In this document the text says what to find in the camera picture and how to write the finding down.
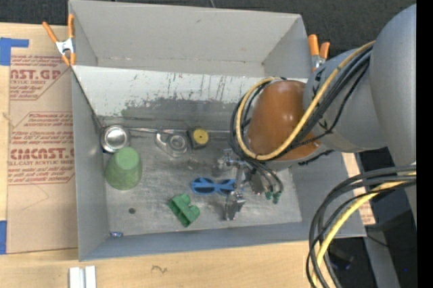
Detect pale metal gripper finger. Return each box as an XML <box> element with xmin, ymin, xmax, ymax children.
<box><xmin>212</xmin><ymin>149</ymin><xmax>238</xmax><ymax>176</ymax></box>
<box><xmin>223</xmin><ymin>191</ymin><xmax>247</xmax><ymax>222</ymax></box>

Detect blue sunglasses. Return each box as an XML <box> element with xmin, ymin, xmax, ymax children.
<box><xmin>189</xmin><ymin>176</ymin><xmax>237</xmax><ymax>197</ymax></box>

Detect yellow and black tape measure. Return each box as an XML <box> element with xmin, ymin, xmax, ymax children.
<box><xmin>186</xmin><ymin>127</ymin><xmax>210</xmax><ymax>150</ymax></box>

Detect green plastic connector block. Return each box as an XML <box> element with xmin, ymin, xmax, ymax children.
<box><xmin>166</xmin><ymin>193</ymin><xmax>202</xmax><ymax>229</ymax></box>

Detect clear glass holder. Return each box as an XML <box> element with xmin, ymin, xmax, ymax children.
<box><xmin>154</xmin><ymin>130</ymin><xmax>189</xmax><ymax>159</ymax></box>

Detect grey metal bin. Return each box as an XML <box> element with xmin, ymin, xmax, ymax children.
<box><xmin>67</xmin><ymin>0</ymin><xmax>368</xmax><ymax>262</ymax></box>

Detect green plastic cup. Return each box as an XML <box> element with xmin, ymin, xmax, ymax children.
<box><xmin>104</xmin><ymin>146</ymin><xmax>143</xmax><ymax>191</ymax></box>

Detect silver metal can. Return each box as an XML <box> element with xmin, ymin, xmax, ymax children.
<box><xmin>99</xmin><ymin>124</ymin><xmax>131</xmax><ymax>154</ymax></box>

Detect brown cardboard board red print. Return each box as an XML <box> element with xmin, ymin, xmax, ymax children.
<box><xmin>0</xmin><ymin>22</ymin><xmax>377</xmax><ymax>256</ymax></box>

